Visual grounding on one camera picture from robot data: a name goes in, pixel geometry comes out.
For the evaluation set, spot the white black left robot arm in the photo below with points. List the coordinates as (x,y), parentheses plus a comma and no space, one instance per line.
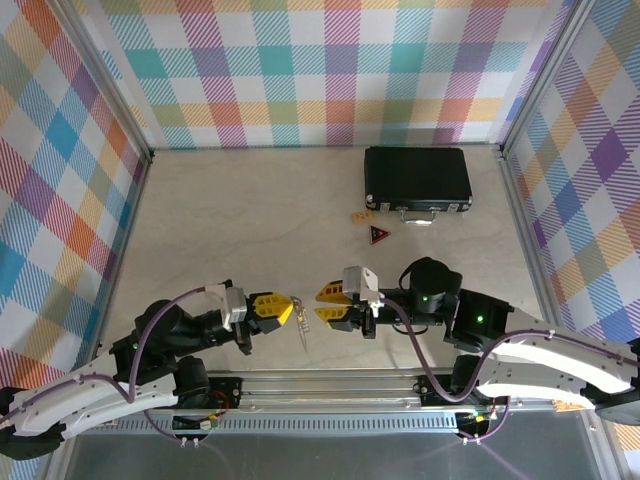
(75,415)

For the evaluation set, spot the orange wooden tag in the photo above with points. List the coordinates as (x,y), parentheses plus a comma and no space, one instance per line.
(362,217)

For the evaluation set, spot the black hard case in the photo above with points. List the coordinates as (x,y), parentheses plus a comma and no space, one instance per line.
(415,175)

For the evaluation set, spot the small orange circuit board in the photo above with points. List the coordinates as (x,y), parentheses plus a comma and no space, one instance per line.
(567,404)

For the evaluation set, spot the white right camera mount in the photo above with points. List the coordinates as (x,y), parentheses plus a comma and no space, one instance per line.
(374,287)

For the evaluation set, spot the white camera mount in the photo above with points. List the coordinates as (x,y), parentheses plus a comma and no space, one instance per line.
(217,291)
(374,287)

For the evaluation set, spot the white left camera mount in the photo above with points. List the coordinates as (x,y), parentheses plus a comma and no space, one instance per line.
(217,291)

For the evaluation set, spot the long aluminium mounting rail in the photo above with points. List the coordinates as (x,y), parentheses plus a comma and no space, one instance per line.
(325,392)

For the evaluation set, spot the aluminium frame post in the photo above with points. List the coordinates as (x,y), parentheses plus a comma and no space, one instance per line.
(537,75)
(117,85)

